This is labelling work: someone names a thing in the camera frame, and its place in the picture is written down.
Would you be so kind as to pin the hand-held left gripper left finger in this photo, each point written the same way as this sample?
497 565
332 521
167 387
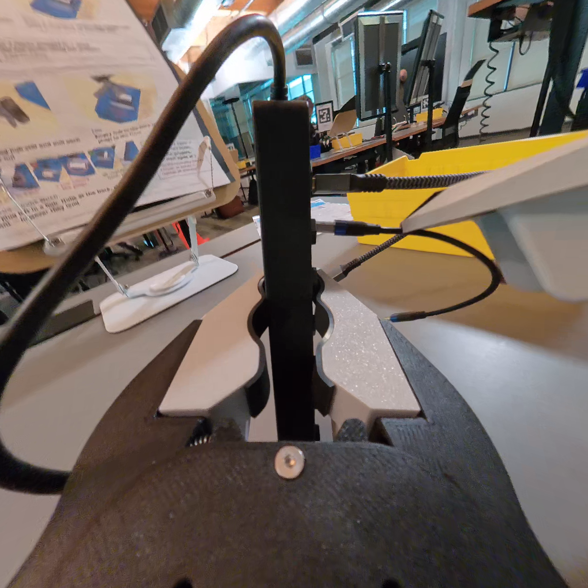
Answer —
211 367

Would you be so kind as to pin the blue-striped clear plastic bag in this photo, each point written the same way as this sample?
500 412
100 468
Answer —
330 213

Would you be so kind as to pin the computer monitor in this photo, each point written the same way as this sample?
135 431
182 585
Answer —
425 55
379 64

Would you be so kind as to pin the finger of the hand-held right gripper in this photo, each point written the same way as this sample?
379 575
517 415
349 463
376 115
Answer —
505 183

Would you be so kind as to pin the printed instruction sheet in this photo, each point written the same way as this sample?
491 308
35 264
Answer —
69 115

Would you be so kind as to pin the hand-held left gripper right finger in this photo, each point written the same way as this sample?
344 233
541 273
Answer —
367 367

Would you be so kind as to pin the grey desk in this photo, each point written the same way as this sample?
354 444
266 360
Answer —
505 390

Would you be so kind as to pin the orange traffic cone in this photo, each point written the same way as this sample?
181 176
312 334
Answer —
183 234

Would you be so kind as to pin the silver ventilation duct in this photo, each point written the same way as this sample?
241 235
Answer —
330 13

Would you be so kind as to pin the black multi-port USB hub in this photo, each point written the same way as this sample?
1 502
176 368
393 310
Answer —
285 229

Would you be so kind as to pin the blue plastic bin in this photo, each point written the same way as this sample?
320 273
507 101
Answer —
315 151

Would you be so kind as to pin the framed marker poster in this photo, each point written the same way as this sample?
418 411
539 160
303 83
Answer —
324 115

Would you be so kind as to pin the black rectangular desk plate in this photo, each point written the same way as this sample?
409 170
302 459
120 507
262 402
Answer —
73 317

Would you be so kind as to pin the yellow plastic bin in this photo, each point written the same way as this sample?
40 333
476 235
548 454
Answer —
436 158
347 141

